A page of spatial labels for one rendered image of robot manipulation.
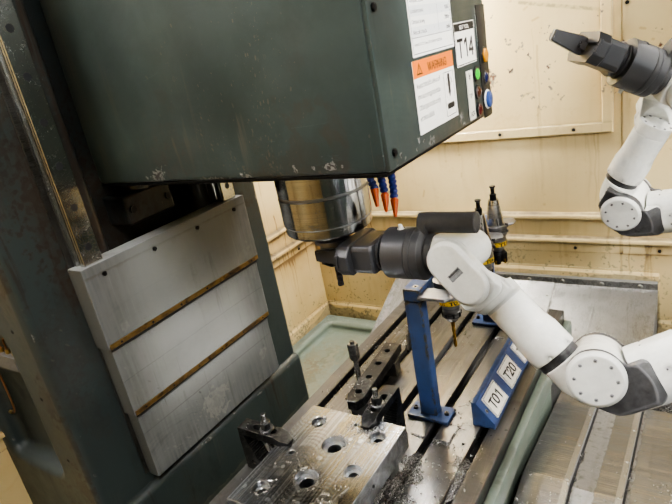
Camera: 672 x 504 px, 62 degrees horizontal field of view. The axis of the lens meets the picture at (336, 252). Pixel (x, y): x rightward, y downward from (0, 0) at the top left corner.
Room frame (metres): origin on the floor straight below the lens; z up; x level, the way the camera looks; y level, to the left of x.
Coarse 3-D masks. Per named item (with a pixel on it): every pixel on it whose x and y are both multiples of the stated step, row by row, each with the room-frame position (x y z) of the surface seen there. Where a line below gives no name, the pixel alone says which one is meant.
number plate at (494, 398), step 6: (492, 384) 1.06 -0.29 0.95; (486, 390) 1.04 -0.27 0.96; (492, 390) 1.04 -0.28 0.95; (498, 390) 1.05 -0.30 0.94; (486, 396) 1.02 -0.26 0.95; (492, 396) 1.03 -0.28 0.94; (498, 396) 1.04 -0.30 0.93; (504, 396) 1.05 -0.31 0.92; (486, 402) 1.01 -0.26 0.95; (492, 402) 1.01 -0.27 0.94; (498, 402) 1.02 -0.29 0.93; (504, 402) 1.03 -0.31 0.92; (492, 408) 1.00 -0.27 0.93; (498, 408) 1.01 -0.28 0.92; (498, 414) 1.00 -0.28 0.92
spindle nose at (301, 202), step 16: (288, 192) 0.90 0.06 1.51; (304, 192) 0.88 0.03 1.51; (320, 192) 0.88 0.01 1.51; (336, 192) 0.88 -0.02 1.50; (352, 192) 0.90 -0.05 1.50; (368, 192) 0.94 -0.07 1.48; (288, 208) 0.91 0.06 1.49; (304, 208) 0.89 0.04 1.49; (320, 208) 0.88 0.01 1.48; (336, 208) 0.88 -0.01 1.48; (352, 208) 0.89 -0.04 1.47; (368, 208) 0.92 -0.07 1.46; (288, 224) 0.92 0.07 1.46; (304, 224) 0.89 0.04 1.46; (320, 224) 0.88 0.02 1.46; (336, 224) 0.88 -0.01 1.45; (352, 224) 0.89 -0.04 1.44; (304, 240) 0.90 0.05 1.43; (320, 240) 0.88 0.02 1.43
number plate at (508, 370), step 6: (504, 360) 1.14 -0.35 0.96; (510, 360) 1.15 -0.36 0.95; (504, 366) 1.12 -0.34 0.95; (510, 366) 1.13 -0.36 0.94; (516, 366) 1.14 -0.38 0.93; (498, 372) 1.10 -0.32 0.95; (504, 372) 1.11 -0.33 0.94; (510, 372) 1.12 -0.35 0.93; (516, 372) 1.12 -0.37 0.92; (504, 378) 1.09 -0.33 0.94; (510, 378) 1.10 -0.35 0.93; (516, 378) 1.11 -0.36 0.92; (510, 384) 1.08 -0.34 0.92
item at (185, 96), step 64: (64, 0) 1.07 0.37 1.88; (128, 0) 0.98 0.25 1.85; (192, 0) 0.90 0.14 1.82; (256, 0) 0.83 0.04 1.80; (320, 0) 0.77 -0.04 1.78; (384, 0) 0.78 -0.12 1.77; (64, 64) 1.11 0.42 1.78; (128, 64) 1.01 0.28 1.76; (192, 64) 0.92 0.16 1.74; (256, 64) 0.85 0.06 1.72; (320, 64) 0.78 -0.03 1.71; (384, 64) 0.76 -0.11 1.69; (128, 128) 1.04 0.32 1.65; (192, 128) 0.94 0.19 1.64; (256, 128) 0.86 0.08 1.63; (320, 128) 0.79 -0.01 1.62; (384, 128) 0.74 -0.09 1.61; (448, 128) 0.91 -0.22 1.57
